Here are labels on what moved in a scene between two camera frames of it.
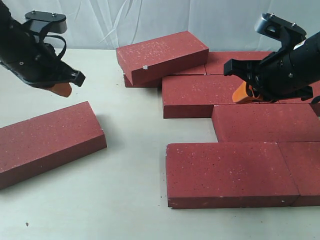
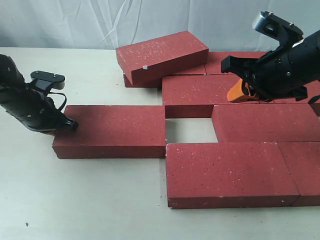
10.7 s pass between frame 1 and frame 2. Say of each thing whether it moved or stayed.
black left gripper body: moved
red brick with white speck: stayed
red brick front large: stayed
